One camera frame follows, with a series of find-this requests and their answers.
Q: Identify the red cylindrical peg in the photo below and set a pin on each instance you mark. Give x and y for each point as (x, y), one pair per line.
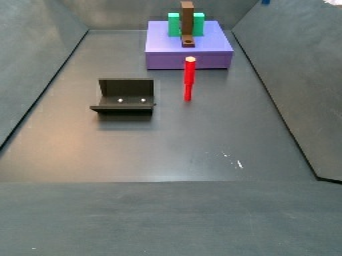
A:
(189, 76)

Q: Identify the purple base block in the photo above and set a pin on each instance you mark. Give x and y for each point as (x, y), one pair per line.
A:
(166, 55)

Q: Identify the green block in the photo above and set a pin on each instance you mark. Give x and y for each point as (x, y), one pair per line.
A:
(174, 24)

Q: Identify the black angled bracket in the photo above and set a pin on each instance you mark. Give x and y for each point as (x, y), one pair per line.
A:
(126, 95)

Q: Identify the brown L-shaped bracket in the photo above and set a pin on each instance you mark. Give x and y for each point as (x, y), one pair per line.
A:
(187, 24)

